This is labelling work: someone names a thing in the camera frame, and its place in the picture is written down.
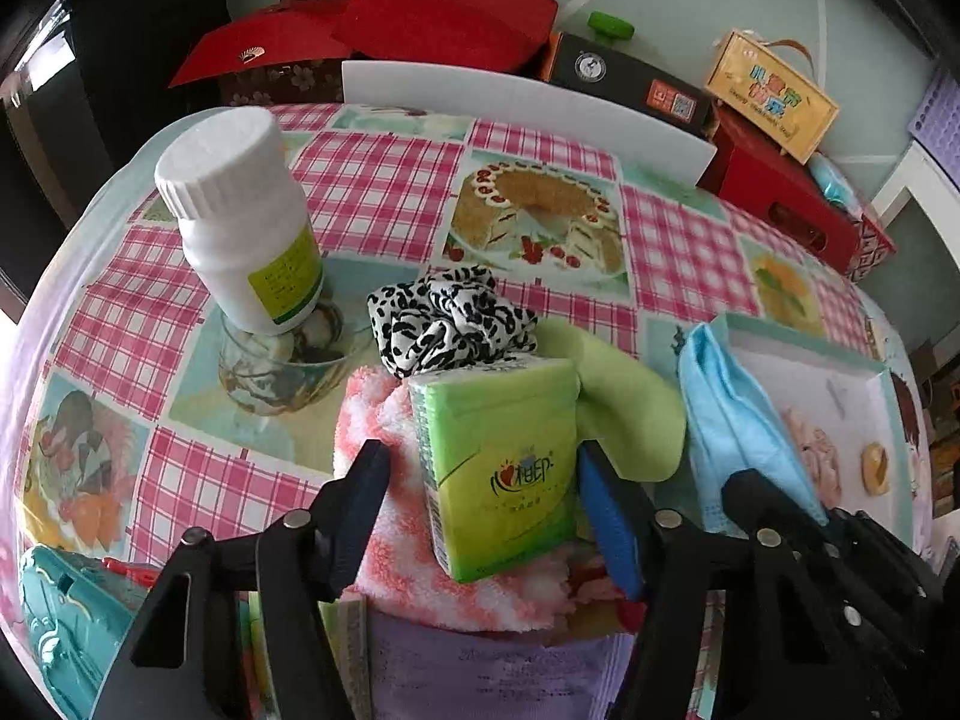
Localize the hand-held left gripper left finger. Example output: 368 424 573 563
90 439 391 720

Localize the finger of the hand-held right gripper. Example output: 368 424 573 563
721 469 830 541

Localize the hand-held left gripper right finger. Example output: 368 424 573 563
576 441 863 720

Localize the blue face mask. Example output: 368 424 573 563
677 321 830 533

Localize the pink white fluffy towel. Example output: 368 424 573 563
332 366 646 631

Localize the light green cloth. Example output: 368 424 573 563
536 317 689 482

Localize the green tissue packet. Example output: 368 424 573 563
407 357 582 584

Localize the white tray with teal rim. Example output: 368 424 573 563
709 313 935 533

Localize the purple packet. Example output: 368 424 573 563
367 611 638 720

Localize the black white leopard scrunchie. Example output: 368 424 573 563
366 264 541 380

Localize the red pink chenille bow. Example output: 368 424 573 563
101 556 160 580

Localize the pale pink scrunchie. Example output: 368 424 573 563
780 406 845 507

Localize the red patterned tin box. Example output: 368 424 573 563
847 210 897 282

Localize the white medicine bottle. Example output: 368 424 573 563
154 106 327 336

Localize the teal plastic toy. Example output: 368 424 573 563
19 544 162 720

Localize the blue wet wipes pack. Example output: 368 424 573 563
808 152 863 215

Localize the white table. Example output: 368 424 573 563
870 142 960 271

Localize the purple perforated tray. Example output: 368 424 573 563
907 64 960 192

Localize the white board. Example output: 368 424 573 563
341 60 719 182

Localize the black orange box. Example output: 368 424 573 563
540 31 715 142

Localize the red gift box floral base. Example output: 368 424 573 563
169 0 361 107

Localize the green dumbbell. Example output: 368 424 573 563
587 11 635 46

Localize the large red gift box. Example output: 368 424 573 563
296 0 560 76

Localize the red box with handle slot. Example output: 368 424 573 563
697 109 863 278

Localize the wooden gift box with handle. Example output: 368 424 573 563
703 30 839 164

